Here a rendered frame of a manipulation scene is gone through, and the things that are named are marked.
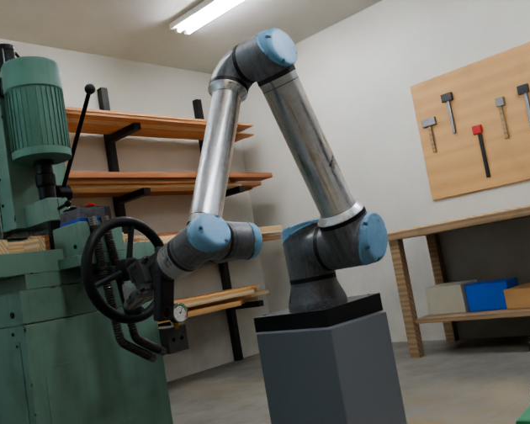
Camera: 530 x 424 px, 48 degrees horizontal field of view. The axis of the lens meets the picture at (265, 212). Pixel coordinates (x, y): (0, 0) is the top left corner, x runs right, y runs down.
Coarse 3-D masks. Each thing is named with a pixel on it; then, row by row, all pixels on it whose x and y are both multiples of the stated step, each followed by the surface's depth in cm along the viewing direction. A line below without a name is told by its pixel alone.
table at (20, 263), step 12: (24, 252) 158; (36, 252) 161; (48, 252) 164; (60, 252) 166; (108, 252) 167; (120, 252) 170; (144, 252) 189; (0, 264) 153; (12, 264) 155; (24, 264) 158; (36, 264) 160; (48, 264) 163; (60, 264) 165; (72, 264) 161; (96, 264) 166; (108, 264) 177; (0, 276) 152; (12, 276) 155
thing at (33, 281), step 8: (48, 272) 163; (56, 272) 164; (64, 272) 166; (72, 272) 168; (80, 272) 170; (8, 280) 162; (16, 280) 160; (24, 280) 157; (32, 280) 159; (40, 280) 160; (48, 280) 162; (56, 280) 164; (64, 280) 166; (72, 280) 168; (80, 280) 170; (0, 288) 165; (8, 288) 163; (16, 288) 160; (24, 288) 157; (32, 288) 158
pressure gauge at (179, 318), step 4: (176, 304) 187; (180, 304) 188; (176, 308) 187; (180, 308) 188; (184, 308) 189; (176, 312) 186; (184, 312) 189; (176, 316) 186; (180, 316) 187; (184, 316) 189; (172, 320) 186; (176, 320) 185; (180, 320) 187; (184, 320) 188; (176, 324) 188; (176, 328) 188
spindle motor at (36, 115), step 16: (16, 64) 180; (32, 64) 181; (48, 64) 184; (16, 80) 180; (32, 80) 180; (48, 80) 183; (16, 96) 180; (32, 96) 180; (48, 96) 182; (16, 112) 180; (32, 112) 180; (48, 112) 182; (64, 112) 187; (16, 128) 180; (32, 128) 179; (48, 128) 181; (64, 128) 185; (16, 144) 180; (32, 144) 178; (48, 144) 180; (64, 144) 184; (16, 160) 181; (32, 160) 183; (64, 160) 190
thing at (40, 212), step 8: (40, 200) 182; (48, 200) 180; (56, 200) 182; (64, 200) 184; (24, 208) 187; (32, 208) 185; (40, 208) 182; (48, 208) 179; (56, 208) 181; (64, 208) 183; (32, 216) 185; (40, 216) 182; (48, 216) 179; (56, 216) 181; (32, 224) 185; (40, 224) 183
